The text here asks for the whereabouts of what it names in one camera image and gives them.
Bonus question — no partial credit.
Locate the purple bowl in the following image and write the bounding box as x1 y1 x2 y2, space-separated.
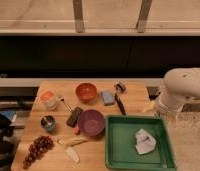
77 110 105 136

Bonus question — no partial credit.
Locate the metal spoon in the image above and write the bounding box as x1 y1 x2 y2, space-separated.
59 96 73 112

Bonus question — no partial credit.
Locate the orange bowl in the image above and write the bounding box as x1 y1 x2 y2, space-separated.
75 83 97 103

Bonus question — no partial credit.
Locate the blue sponge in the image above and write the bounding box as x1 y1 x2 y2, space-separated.
101 91 114 106

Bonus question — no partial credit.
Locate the small orange carrot piece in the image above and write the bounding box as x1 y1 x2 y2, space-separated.
73 127 80 135

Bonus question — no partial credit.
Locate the black object at left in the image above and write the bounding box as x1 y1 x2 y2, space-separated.
0 114 14 168

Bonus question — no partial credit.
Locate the bunch of red grapes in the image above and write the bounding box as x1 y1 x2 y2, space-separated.
23 136 54 169

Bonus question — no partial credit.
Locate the blue metal cup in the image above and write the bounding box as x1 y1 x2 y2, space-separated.
41 115 56 132

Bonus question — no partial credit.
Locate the white plastic knife piece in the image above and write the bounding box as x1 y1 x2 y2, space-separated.
65 147 80 163

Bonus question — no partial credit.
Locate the black handled brush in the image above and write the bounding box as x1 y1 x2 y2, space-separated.
114 82 126 115

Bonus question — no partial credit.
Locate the green plastic tray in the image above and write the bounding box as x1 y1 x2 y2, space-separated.
105 115 177 171

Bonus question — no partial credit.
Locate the crumpled white cloth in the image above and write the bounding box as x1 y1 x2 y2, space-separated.
135 129 156 155

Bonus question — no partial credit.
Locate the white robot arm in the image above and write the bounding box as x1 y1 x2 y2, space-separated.
153 68 200 117

